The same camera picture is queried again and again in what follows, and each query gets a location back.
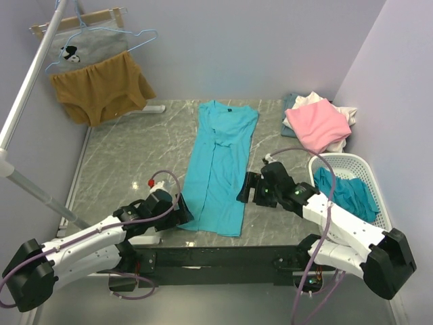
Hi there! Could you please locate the wooden clip hanger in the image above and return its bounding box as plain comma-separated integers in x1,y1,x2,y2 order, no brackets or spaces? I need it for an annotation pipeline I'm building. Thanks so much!
29,7,128,40

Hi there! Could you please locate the teal shirt in basket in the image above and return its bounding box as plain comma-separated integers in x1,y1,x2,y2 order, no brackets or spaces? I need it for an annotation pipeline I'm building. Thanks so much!
313,167,380,223

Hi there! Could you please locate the aluminium rail frame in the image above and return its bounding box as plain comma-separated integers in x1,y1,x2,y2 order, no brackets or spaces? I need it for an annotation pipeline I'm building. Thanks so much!
33,216,394,278

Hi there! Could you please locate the turquoise polo shirt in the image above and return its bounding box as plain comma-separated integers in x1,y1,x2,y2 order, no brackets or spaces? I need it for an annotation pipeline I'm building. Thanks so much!
181,100,258,237

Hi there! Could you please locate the grey panda shirt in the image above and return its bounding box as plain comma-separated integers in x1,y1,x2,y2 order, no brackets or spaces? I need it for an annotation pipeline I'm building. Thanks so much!
47,29,129,73

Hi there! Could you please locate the grey-blue folded shirt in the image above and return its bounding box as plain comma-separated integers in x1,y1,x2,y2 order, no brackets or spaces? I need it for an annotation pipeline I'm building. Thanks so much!
280,93,298,138

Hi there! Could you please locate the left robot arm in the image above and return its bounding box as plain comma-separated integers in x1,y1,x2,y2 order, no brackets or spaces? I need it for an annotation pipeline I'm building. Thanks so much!
1,190,193,312

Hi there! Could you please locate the pink folded shirt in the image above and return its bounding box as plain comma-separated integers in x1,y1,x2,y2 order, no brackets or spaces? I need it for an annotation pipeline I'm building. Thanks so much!
285,99,351,154

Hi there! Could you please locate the brown mustard shirt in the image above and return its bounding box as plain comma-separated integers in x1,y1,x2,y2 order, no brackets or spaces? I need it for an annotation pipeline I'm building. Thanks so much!
49,51,156,127

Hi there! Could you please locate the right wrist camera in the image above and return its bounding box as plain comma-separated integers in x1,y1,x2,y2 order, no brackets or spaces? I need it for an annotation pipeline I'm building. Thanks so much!
263,154,277,165

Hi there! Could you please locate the light blue wire hanger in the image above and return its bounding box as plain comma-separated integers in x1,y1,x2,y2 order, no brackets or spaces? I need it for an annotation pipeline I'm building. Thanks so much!
45,1,158,75

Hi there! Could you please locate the white laundry basket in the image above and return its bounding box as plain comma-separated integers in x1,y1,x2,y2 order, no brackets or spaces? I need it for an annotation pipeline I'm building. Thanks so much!
309,153,392,230

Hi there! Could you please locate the black base beam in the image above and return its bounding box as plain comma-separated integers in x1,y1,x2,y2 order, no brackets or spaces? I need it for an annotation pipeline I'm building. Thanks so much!
113,246,310,286

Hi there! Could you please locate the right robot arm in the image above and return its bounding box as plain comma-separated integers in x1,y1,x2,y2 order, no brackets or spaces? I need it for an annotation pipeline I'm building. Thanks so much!
237,162,417,300

